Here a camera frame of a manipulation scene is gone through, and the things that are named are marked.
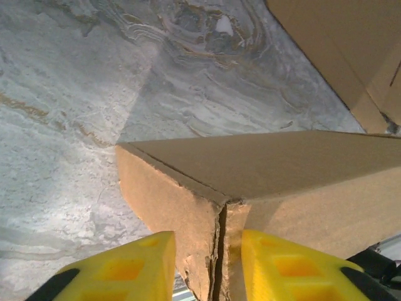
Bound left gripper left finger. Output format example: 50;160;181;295
26;231;177;301

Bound brown cardboard mailer box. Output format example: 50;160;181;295
115;130;401;301
265;0;401;135

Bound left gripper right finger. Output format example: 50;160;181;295
240;229;396;301

